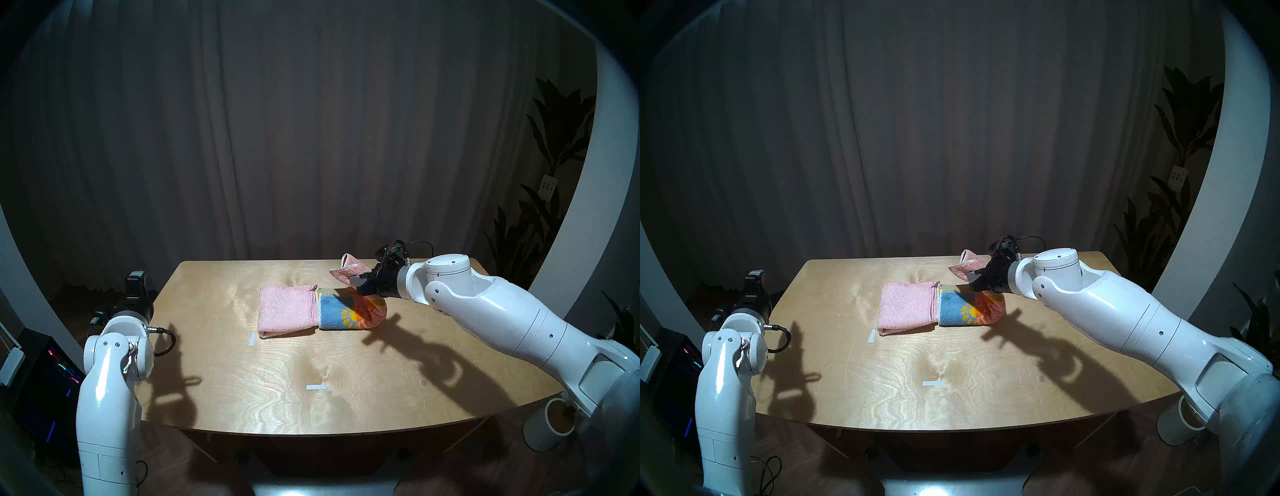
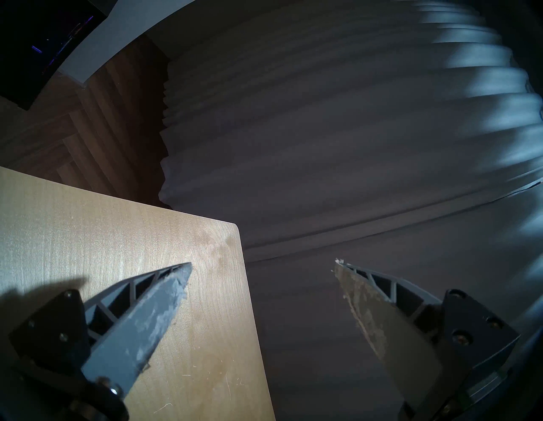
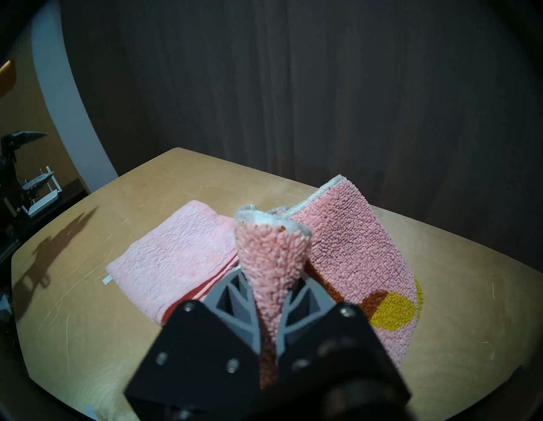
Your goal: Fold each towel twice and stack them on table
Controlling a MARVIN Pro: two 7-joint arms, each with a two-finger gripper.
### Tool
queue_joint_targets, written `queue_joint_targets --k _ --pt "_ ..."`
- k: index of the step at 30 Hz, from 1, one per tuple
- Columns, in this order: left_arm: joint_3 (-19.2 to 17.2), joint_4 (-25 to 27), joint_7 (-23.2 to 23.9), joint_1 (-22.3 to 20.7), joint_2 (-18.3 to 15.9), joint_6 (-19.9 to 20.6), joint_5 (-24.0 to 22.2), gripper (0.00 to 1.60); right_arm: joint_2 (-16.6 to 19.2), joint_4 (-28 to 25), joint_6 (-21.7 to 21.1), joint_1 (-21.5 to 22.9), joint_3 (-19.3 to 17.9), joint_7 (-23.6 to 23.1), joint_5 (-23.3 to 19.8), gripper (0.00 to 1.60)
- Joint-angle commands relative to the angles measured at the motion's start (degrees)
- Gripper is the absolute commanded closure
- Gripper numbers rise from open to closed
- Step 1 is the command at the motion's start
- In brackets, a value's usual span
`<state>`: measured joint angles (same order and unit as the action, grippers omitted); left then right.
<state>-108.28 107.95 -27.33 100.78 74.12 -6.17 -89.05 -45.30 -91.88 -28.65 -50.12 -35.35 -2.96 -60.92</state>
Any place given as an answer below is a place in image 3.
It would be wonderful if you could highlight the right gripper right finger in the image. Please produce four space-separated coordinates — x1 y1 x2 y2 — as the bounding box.
275 278 413 421

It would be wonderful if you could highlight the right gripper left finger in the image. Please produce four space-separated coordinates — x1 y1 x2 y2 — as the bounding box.
124 271 262 421

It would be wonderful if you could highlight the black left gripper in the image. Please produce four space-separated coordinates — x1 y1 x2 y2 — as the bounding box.
0 131 48 204

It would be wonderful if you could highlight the plain pink towel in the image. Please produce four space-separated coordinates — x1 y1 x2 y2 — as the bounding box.
105 199 241 326

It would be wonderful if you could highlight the sun and flower print towel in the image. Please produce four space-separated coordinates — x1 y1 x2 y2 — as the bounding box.
235 174 425 390

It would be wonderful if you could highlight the small white box device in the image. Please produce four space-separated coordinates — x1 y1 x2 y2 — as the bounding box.
20 166 64 218

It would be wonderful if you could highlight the grey pleated curtain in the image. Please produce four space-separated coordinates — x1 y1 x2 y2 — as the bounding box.
59 0 543 272

